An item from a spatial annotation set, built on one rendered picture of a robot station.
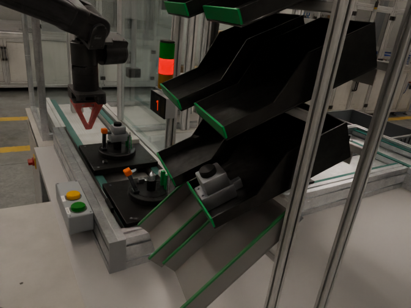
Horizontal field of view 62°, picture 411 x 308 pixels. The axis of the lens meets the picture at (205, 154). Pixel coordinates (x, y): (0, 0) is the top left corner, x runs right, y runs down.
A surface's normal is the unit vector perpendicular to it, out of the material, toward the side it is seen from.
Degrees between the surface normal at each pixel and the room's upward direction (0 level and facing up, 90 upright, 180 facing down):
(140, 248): 90
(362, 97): 90
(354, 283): 0
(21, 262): 0
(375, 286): 0
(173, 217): 45
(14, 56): 90
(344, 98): 90
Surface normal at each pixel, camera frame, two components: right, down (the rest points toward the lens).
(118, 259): 0.51, 0.39
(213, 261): -0.59, -0.61
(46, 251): 0.10, -0.91
